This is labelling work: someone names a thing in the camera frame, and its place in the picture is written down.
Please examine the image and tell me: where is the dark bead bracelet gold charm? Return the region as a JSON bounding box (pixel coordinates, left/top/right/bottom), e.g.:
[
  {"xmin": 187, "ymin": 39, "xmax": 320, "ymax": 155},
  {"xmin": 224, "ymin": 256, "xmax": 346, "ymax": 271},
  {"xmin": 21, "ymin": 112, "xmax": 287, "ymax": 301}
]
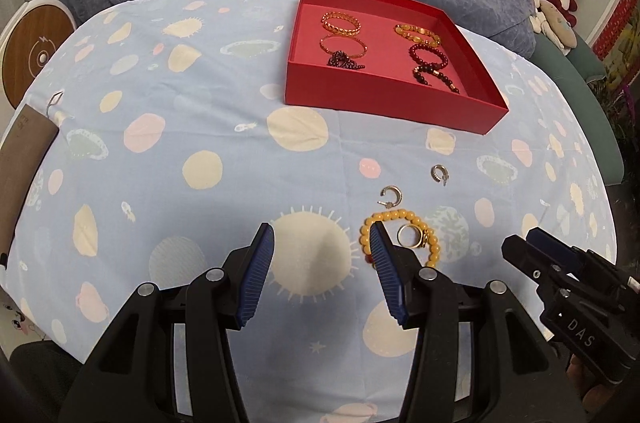
[{"xmin": 412, "ymin": 65, "xmax": 463, "ymax": 96}]

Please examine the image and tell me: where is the round white wooden-faced device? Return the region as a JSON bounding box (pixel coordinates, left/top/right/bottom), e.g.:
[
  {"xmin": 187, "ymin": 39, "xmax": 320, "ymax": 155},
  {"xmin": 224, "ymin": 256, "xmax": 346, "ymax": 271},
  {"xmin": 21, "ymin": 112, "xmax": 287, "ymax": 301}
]
[{"xmin": 0, "ymin": 0, "xmax": 76, "ymax": 108}]

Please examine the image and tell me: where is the dark cloth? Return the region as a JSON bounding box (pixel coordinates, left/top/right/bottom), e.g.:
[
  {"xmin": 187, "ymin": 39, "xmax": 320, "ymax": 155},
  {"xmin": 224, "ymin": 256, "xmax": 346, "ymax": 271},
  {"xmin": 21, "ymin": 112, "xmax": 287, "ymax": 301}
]
[{"xmin": 10, "ymin": 343, "xmax": 86, "ymax": 423}]

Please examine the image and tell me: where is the yellow-green bead bracelet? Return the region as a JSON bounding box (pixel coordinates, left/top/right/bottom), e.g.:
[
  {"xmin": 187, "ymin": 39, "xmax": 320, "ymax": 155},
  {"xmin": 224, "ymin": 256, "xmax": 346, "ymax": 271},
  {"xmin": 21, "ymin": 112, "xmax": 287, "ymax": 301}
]
[{"xmin": 395, "ymin": 23, "xmax": 443, "ymax": 46}]

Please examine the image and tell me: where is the green upholstered headboard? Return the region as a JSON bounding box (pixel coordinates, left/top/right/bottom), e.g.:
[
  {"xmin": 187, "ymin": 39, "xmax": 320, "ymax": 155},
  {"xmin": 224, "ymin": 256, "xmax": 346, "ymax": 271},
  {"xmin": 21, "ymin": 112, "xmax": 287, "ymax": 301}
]
[{"xmin": 502, "ymin": 0, "xmax": 626, "ymax": 188}]

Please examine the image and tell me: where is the thin gold bangle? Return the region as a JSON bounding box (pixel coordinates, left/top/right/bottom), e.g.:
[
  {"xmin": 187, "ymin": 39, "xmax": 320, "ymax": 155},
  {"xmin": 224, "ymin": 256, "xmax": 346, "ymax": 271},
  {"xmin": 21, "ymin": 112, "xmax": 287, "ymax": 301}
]
[{"xmin": 320, "ymin": 34, "xmax": 368, "ymax": 58}]

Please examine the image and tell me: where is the purple garnet bead bracelet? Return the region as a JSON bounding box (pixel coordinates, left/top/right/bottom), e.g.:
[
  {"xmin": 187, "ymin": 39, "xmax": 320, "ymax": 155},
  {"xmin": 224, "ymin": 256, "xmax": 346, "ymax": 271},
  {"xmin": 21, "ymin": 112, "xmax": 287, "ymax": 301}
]
[{"xmin": 326, "ymin": 50, "xmax": 367, "ymax": 71}]

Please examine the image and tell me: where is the gold ring with red clover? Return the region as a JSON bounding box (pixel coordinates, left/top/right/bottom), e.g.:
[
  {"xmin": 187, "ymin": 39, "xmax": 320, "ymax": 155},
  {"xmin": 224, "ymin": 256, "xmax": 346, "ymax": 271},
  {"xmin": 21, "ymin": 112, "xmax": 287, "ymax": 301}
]
[{"xmin": 397, "ymin": 224, "xmax": 432, "ymax": 250}]

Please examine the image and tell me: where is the amber yellow bead bracelet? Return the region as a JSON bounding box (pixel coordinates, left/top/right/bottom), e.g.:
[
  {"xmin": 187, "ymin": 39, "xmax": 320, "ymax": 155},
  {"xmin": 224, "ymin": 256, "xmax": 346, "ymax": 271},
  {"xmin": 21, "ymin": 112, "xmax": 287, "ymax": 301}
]
[{"xmin": 360, "ymin": 210, "xmax": 443, "ymax": 271}]

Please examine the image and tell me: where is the dark red bead bracelet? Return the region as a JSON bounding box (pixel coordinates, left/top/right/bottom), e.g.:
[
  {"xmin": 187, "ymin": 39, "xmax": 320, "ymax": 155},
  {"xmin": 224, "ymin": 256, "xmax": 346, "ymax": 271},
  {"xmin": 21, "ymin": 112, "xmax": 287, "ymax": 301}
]
[{"xmin": 407, "ymin": 43, "xmax": 448, "ymax": 74}]

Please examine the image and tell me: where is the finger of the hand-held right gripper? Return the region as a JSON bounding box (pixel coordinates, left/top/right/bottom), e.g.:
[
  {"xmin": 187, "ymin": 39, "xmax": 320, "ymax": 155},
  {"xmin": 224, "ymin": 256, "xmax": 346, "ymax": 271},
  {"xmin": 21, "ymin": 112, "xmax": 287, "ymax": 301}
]
[
  {"xmin": 525, "ymin": 226, "xmax": 618, "ymax": 281},
  {"xmin": 501, "ymin": 235, "xmax": 558, "ymax": 291}
]

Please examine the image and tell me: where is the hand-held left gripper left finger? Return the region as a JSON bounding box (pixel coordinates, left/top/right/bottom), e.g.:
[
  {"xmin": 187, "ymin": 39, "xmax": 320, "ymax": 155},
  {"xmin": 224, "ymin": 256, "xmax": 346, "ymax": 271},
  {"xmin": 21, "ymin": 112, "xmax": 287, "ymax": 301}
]
[{"xmin": 59, "ymin": 223, "xmax": 277, "ymax": 423}]

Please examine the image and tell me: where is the red cardboard box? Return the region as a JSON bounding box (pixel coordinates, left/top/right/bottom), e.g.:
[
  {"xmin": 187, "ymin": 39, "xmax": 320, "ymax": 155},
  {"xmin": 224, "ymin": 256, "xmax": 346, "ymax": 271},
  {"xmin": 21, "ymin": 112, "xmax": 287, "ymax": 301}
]
[{"xmin": 284, "ymin": 0, "xmax": 511, "ymax": 136}]

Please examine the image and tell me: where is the light blue planet-print bedsheet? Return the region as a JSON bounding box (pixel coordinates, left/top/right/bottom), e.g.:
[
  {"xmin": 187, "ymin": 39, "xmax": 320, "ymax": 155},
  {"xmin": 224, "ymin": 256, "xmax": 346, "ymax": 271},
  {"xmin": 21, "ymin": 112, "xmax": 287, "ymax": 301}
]
[{"xmin": 0, "ymin": 0, "xmax": 618, "ymax": 423}]

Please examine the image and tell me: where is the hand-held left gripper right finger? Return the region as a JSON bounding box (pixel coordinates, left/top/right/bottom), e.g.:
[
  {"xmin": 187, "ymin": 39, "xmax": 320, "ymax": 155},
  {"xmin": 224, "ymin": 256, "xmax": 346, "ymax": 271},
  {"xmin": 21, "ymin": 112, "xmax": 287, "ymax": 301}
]
[{"xmin": 368, "ymin": 220, "xmax": 588, "ymax": 423}]

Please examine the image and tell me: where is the red hanging decoration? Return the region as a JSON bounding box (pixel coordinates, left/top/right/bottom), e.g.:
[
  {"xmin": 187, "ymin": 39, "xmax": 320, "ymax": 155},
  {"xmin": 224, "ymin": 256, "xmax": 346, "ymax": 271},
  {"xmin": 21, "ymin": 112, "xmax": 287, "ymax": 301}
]
[{"xmin": 592, "ymin": 0, "xmax": 640, "ymax": 58}]

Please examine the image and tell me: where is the beige plush toy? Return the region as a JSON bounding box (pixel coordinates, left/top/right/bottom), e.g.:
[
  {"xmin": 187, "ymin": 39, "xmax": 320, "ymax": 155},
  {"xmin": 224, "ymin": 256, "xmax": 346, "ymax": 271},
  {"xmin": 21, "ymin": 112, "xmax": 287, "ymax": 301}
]
[{"xmin": 529, "ymin": 0, "xmax": 578, "ymax": 56}]

